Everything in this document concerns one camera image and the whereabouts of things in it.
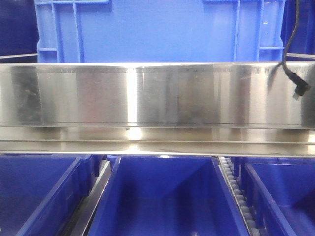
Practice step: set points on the light blue plastic crate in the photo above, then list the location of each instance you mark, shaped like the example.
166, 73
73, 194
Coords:
159, 30

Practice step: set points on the dark blue bin lower centre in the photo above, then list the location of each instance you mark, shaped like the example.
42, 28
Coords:
174, 196

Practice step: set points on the dark blue bin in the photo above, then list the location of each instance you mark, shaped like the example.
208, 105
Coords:
304, 39
174, 196
89, 170
37, 194
18, 27
281, 197

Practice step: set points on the dark blue bin behind left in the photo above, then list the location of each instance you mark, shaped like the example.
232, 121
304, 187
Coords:
89, 170

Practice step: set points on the dark blue bin lower left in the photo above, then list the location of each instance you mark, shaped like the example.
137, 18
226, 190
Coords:
37, 194

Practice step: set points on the roller track right of centre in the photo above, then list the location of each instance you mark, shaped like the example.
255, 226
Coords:
227, 170

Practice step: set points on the dark blue bin lower right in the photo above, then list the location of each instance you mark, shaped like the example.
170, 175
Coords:
281, 197

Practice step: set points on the dark blue bin upper left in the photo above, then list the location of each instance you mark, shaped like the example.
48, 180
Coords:
18, 27

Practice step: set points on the dark blue bin upper right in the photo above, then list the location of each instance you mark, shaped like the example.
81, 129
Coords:
304, 39

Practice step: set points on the stainless steel shelf rail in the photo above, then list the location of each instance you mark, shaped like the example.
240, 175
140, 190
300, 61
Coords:
233, 108

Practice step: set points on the metal divider rail left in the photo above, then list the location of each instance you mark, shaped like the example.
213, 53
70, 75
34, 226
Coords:
80, 221

